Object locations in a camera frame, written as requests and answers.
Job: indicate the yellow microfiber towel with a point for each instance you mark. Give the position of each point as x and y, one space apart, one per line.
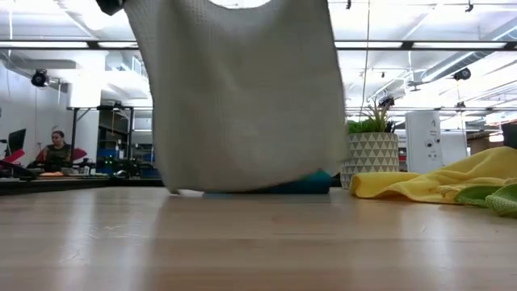
464 174

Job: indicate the succulent in patterned pot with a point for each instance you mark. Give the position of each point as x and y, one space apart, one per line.
369 161

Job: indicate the black ceiling spotlight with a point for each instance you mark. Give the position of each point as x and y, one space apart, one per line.
39 78
387 102
462 74

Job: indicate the black overhead light rail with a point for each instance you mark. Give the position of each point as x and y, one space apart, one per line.
408 45

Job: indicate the black aluminium table frame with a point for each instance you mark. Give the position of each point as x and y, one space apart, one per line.
60 186

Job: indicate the green microfiber towel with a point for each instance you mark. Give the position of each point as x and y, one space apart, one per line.
501 202

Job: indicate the black computer monitor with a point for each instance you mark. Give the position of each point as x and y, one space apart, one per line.
17 141

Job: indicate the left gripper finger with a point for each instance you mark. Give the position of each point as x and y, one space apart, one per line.
110 6

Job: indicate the white column with switches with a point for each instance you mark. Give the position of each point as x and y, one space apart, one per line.
422 141

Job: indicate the red bar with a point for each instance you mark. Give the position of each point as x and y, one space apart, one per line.
14 157

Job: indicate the teal plastic bin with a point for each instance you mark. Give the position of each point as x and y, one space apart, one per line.
307 186

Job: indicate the black metal rack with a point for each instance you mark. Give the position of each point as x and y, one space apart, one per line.
74 133

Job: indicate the person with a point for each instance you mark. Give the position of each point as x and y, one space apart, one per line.
58 153

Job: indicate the grey microfiber towel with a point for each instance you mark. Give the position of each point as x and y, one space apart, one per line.
242 101

